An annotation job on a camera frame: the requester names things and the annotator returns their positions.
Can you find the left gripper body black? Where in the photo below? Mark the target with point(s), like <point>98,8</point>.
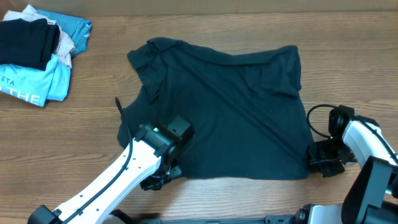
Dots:
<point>166,173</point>

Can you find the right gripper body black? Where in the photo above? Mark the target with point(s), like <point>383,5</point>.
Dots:
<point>321,157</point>

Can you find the dark teal t-shirt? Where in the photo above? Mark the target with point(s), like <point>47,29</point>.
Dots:
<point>246,111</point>

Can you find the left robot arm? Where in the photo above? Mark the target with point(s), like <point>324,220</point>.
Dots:
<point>147,160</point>

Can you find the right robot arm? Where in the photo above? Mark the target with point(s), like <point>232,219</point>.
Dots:
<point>354,139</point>

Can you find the light blue printed t-shirt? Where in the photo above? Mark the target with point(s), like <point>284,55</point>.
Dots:
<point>36,86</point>

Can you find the folded beige garment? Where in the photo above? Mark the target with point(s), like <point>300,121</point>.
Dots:
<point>65,44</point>

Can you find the folded black garment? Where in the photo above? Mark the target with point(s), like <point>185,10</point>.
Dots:
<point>28,44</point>

